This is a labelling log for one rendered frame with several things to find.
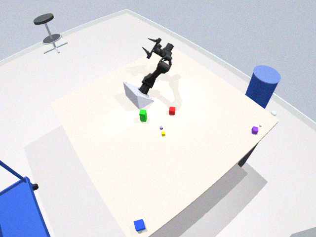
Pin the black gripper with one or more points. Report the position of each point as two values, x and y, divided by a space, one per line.
156 50

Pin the purple cube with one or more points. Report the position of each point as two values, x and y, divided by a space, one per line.
254 130

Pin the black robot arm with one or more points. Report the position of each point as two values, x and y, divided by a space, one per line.
162 67

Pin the red block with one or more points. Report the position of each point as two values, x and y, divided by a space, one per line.
172 111

